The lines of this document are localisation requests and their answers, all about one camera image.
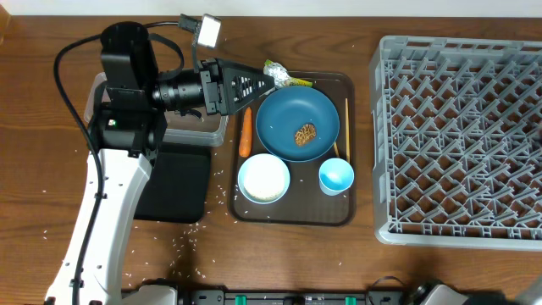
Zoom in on foil yellow snack wrapper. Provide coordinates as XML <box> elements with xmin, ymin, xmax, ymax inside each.
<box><xmin>263</xmin><ymin>59</ymin><xmax>312</xmax><ymax>88</ymax></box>

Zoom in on blue plate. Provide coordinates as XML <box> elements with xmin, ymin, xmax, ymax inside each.
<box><xmin>255</xmin><ymin>86</ymin><xmax>340</xmax><ymax>162</ymax></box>

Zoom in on brown cookie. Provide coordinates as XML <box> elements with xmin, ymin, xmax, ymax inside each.
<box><xmin>294</xmin><ymin>123</ymin><xmax>317</xmax><ymax>147</ymax></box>

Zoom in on light blue cup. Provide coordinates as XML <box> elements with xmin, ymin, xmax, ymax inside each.
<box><xmin>318</xmin><ymin>158</ymin><xmax>355</xmax><ymax>196</ymax></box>

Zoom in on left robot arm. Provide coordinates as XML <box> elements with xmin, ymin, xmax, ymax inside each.
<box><xmin>45</xmin><ymin>21</ymin><xmax>274</xmax><ymax>305</ymax></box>

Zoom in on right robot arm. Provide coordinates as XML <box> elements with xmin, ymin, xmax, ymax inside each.
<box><xmin>401</xmin><ymin>277</ymin><xmax>541</xmax><ymax>305</ymax></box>

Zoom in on grey dishwasher rack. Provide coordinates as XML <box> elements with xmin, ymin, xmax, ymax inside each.
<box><xmin>369</xmin><ymin>36</ymin><xmax>541</xmax><ymax>251</ymax></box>

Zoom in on orange carrot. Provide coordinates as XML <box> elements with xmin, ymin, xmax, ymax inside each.
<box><xmin>239</xmin><ymin>107</ymin><xmax>252</xmax><ymax>158</ymax></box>

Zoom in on clear plastic bin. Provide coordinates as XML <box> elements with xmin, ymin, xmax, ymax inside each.
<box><xmin>83</xmin><ymin>71</ymin><xmax>230</xmax><ymax>148</ymax></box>

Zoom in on brown serving tray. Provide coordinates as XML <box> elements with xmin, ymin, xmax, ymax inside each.
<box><xmin>228</xmin><ymin>71</ymin><xmax>357</xmax><ymax>226</ymax></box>

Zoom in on light blue rice bowl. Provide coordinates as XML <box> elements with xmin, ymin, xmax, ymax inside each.
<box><xmin>237</xmin><ymin>153</ymin><xmax>290</xmax><ymax>205</ymax></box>

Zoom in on right wooden chopstick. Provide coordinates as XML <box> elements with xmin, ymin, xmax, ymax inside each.
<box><xmin>345</xmin><ymin>98</ymin><xmax>351</xmax><ymax>163</ymax></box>

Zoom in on black plastic tray bin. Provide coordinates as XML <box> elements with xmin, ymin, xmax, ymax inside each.
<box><xmin>135</xmin><ymin>143</ymin><xmax>211</xmax><ymax>224</ymax></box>

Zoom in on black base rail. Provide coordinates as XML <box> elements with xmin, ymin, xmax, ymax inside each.
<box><xmin>157</xmin><ymin>279</ymin><xmax>404</xmax><ymax>305</ymax></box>

